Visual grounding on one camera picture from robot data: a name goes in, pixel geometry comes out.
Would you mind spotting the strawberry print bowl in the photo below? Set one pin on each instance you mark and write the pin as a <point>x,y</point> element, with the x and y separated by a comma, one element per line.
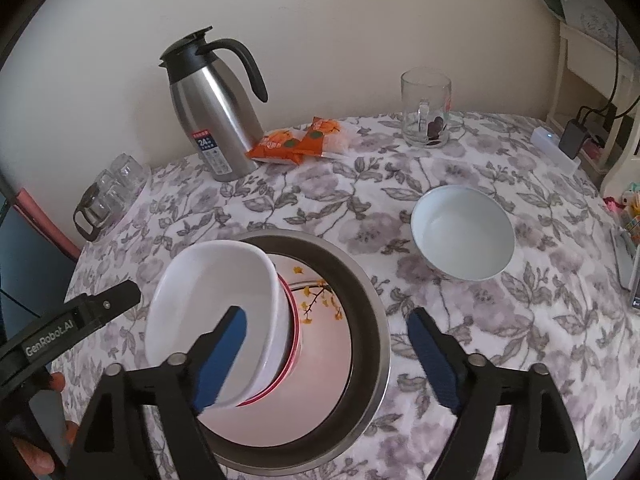
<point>287,325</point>

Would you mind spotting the smartphone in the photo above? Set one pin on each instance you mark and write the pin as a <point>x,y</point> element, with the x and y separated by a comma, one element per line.
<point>636,285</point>

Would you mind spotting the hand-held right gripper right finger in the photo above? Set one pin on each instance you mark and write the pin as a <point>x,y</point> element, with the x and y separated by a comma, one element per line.
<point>435,360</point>

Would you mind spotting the person's left hand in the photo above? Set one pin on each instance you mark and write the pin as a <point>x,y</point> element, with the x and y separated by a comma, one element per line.
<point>35,460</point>

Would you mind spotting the pink red board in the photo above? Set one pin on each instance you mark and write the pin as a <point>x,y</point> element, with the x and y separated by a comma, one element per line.
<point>45,220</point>

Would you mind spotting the dark blue panel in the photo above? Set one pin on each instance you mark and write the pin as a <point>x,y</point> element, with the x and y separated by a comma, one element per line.
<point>25,270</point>

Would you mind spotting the grey phone stand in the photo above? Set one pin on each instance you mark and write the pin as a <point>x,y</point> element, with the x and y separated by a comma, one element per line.
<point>622,260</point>

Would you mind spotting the light blue bowl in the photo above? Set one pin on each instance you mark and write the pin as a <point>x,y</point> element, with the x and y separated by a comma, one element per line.
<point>462,230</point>

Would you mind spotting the stainless steel plate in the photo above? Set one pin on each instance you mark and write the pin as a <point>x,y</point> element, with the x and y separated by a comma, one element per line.
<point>370,350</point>

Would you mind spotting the grey floral tablecloth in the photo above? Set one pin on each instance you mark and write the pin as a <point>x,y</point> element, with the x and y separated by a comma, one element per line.
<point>450,310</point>

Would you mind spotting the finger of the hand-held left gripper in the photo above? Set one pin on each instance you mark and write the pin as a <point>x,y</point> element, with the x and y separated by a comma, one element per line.
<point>110,302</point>

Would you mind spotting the small white bowl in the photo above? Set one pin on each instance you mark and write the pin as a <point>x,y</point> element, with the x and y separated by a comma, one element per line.
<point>200,285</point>

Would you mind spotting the black charger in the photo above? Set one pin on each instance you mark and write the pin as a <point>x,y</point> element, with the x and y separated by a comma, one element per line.
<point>574,139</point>

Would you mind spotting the white patterned bag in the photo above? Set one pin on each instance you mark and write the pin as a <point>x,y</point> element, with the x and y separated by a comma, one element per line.
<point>600,15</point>

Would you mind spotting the stainless steel thermos jug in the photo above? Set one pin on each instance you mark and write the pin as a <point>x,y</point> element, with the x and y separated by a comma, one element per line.
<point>210,110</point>

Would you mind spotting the white shelf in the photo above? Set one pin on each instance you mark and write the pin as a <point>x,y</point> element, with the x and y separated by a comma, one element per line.
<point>585,75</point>

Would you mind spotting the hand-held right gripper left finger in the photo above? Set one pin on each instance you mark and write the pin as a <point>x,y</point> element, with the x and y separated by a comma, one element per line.
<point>220,360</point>

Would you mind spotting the clear glass cup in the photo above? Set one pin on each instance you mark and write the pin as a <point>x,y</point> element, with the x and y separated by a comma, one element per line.
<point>107,185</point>
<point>126,172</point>

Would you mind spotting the pink small toys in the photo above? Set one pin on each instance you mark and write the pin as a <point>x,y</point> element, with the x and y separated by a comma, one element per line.
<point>622,207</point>

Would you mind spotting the white power strip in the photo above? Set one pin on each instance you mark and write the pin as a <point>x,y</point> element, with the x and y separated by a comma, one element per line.
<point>545,142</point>

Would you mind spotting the white plate yellow flower branch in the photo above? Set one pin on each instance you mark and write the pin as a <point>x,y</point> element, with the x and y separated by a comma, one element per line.
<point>320,385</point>

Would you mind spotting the clear glass mug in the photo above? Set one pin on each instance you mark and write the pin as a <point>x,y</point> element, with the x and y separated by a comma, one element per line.
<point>415,95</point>

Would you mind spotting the dark dried fruit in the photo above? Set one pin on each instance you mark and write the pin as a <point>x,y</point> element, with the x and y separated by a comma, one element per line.
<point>435,130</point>

